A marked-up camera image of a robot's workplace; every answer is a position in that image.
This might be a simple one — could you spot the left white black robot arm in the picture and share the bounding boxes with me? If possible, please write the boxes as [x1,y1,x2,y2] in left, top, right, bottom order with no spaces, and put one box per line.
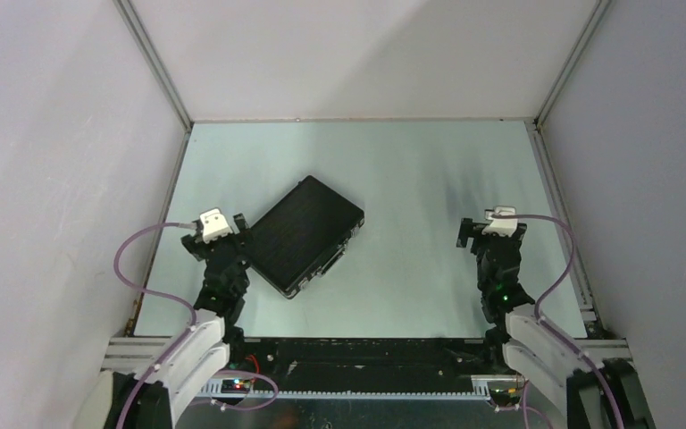
[73,208,251,428]

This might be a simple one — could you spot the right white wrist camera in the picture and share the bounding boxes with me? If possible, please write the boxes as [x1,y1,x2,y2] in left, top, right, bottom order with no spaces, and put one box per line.
[481,206,518,237]

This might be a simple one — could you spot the black aluminium poker case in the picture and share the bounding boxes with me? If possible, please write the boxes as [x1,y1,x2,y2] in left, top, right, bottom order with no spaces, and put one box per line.
[247,175,365,299]

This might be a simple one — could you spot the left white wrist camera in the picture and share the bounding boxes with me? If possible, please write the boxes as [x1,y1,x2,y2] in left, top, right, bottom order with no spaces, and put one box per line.
[198,207,233,243]

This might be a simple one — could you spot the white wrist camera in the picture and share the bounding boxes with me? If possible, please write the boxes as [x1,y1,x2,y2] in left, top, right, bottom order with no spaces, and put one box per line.
[481,206,518,237]
[198,207,233,243]

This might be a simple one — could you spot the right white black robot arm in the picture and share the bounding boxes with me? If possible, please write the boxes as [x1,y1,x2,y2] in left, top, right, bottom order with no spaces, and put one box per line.
[456,206,656,428]

